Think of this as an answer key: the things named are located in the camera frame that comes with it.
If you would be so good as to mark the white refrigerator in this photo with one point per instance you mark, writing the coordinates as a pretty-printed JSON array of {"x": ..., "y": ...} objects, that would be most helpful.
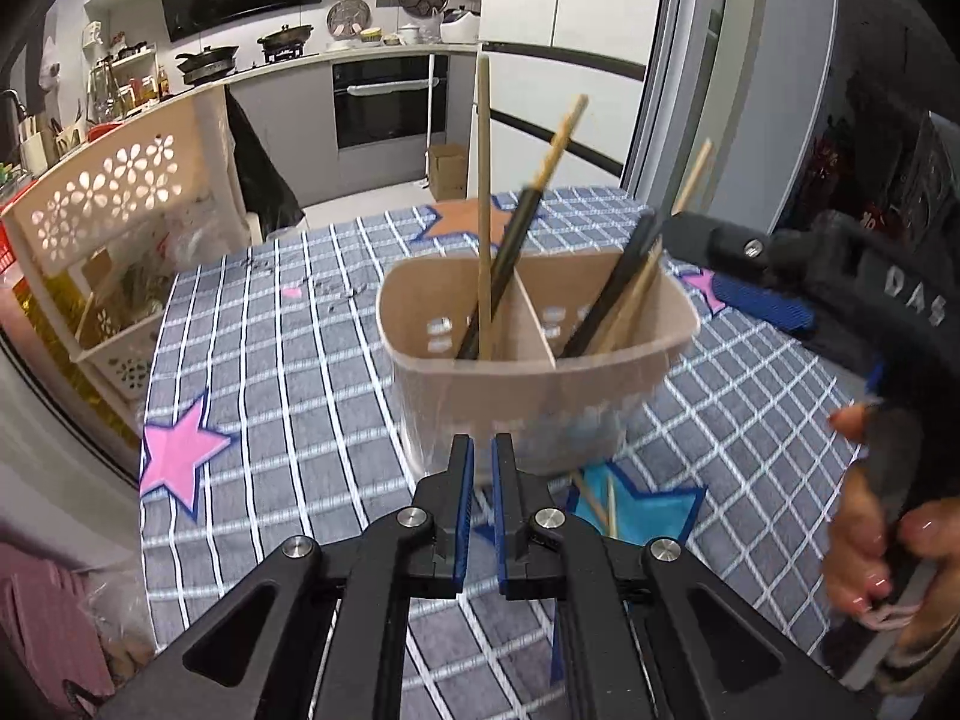
[{"x": 543, "y": 54}]

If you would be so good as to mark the cardboard box on floor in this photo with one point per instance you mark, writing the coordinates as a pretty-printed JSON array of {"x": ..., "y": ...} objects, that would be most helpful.
[{"x": 447, "y": 171}]

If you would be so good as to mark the built-in black oven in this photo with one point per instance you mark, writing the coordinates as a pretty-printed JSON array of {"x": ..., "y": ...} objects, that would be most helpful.
[{"x": 384, "y": 99}]

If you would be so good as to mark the black tipped bamboo chopstick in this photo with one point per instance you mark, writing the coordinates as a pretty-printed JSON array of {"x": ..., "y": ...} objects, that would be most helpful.
[{"x": 500, "y": 271}]

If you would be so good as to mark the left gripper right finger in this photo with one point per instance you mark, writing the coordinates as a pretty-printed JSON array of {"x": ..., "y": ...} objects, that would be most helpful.
[{"x": 648, "y": 631}]

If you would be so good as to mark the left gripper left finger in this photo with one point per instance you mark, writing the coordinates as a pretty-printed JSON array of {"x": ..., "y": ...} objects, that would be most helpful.
[{"x": 317, "y": 630}]

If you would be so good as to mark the black wok on stove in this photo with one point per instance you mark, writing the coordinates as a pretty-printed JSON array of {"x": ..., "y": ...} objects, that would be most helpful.
[{"x": 211, "y": 63}]

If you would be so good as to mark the person's right hand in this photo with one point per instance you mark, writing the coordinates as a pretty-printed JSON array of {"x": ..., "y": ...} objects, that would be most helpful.
[{"x": 891, "y": 568}]

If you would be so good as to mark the black pot on stove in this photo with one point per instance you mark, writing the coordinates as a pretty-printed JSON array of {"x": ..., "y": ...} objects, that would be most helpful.
[{"x": 285, "y": 44}]

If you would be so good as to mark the cream flower-pattern storage rack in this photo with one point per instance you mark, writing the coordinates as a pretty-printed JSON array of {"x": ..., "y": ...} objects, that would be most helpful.
[{"x": 101, "y": 235}]

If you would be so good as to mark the beige utensil holder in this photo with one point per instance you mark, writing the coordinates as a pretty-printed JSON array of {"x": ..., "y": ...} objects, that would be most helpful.
[{"x": 561, "y": 413}]

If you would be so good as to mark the black cloth on rack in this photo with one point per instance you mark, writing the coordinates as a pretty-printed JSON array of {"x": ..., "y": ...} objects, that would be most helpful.
[{"x": 263, "y": 189}]

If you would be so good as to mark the pink plastic stool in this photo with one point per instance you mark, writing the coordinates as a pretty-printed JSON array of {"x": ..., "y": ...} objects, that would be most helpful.
[{"x": 43, "y": 618}]

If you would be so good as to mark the grey checkered star tablecloth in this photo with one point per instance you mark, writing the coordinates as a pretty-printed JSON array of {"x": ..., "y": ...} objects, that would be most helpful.
[{"x": 343, "y": 519}]

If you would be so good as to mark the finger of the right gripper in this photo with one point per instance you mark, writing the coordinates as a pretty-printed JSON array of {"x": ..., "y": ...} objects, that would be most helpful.
[
  {"x": 765, "y": 307},
  {"x": 718, "y": 245}
]

